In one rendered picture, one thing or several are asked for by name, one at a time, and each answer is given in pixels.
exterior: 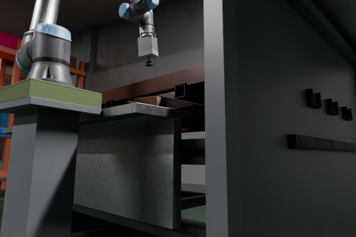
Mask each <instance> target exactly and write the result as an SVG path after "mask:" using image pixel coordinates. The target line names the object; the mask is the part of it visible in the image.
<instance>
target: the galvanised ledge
mask: <svg viewBox="0 0 356 237"><path fill-rule="evenodd" d="M171 118H176V119H182V111H181V110H176V109H172V108H166V107H160V106H154V105H148V104H142V103H136V102H135V103H130V104H124V105H119V106H114V107H109V108H104V109H102V115H94V116H85V117H80V118H79V127H78V129H87V128H93V127H101V126H110V125H119V124H127V123H136V122H145V121H154V120H162V119H171ZM12 130H13V127H8V128H4V129H3V133H2V134H12Z"/></svg>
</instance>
